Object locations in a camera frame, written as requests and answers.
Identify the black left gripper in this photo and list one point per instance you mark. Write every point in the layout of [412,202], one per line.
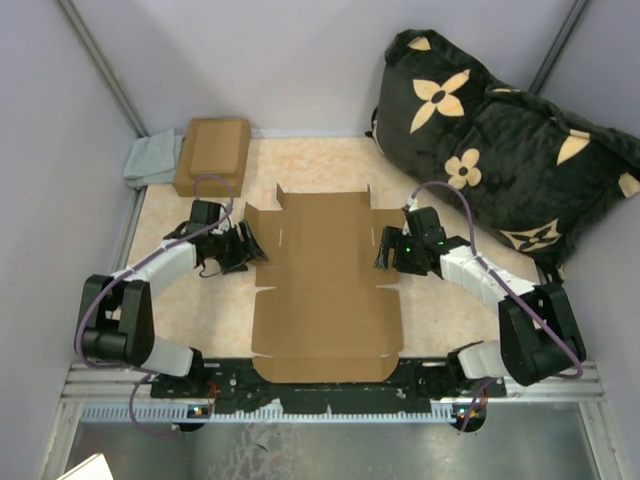
[245,251]

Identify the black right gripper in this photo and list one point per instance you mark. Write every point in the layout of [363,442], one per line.
[392,238]

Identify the brown cardboard box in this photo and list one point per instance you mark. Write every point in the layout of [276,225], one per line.
[323,312]

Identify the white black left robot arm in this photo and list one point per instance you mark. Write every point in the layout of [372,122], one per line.
[116,319]

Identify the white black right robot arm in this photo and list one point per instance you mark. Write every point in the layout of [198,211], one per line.
[538,332]

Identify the small folded cardboard box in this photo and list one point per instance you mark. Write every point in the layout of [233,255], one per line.
[216,149]

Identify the large folded cardboard box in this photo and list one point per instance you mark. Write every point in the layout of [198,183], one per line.
[183,182]

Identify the grey folded cloth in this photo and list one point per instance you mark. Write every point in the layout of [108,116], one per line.
[153,159]

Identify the black floral plush pillow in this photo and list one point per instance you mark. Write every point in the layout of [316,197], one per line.
[535,176]

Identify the white paper sheet corner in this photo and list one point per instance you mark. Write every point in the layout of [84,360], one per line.
[93,468]

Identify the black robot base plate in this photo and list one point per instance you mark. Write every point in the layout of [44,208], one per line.
[234,385]

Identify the aluminium frame rail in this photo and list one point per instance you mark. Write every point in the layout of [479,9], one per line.
[84,384]

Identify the white slotted cable duct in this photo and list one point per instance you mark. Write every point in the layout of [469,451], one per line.
[188,413]

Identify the right aluminium corner post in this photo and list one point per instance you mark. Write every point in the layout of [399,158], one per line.
[571,21]

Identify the aluminium corner post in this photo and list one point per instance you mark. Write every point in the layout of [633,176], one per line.
[102,65]
[571,21]

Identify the left aluminium corner post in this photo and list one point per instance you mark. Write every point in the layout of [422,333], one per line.
[102,65]

